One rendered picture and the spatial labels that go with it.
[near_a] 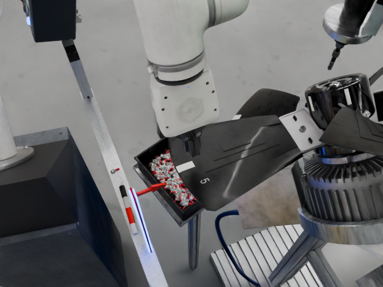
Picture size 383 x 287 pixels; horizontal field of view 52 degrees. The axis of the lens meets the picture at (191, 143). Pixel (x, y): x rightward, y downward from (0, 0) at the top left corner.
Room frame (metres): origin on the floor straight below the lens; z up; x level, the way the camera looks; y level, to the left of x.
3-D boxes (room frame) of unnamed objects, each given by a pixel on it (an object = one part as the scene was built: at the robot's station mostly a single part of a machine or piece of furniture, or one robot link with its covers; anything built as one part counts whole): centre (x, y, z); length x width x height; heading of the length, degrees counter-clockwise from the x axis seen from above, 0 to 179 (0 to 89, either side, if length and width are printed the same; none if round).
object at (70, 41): (0.85, 0.37, 1.04); 0.24 x 0.03 x 0.03; 23
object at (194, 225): (0.45, -0.01, 0.40); 0.03 x 0.03 x 0.80; 38
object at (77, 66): (0.76, 0.33, 0.96); 0.03 x 0.03 x 0.20; 23
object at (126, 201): (0.38, 0.16, 0.87); 0.14 x 0.01 x 0.01; 20
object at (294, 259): (0.37, -0.38, 0.46); 0.09 x 0.04 x 0.91; 113
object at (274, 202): (0.37, -0.18, 0.98); 0.20 x 0.16 x 0.20; 23
